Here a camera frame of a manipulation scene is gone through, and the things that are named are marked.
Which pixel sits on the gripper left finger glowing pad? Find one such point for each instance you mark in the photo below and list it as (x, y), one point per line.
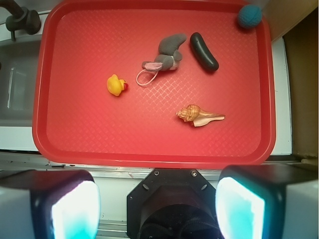
(38, 204)

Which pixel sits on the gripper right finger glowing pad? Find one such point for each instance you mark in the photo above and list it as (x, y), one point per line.
(275, 201)

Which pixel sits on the yellow rubber duck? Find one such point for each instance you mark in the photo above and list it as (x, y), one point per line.
(115, 85)

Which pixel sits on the orange conch shell toy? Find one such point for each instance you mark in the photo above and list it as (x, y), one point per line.
(198, 117)

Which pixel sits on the red plastic tray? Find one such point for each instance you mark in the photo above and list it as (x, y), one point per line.
(77, 121)

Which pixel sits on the grey toy sink basin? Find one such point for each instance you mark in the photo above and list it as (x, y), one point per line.
(18, 68)

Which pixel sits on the dark green toy cucumber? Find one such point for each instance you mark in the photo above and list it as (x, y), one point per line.
(202, 53)

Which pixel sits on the grey plush elephant toy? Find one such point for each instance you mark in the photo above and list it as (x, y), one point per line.
(168, 59)

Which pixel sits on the teal knitted ball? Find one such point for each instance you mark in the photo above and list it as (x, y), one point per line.
(249, 16)

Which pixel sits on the dark metal faucet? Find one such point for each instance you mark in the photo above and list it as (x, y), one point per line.
(21, 18)

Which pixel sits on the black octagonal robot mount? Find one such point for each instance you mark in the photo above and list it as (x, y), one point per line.
(172, 204)

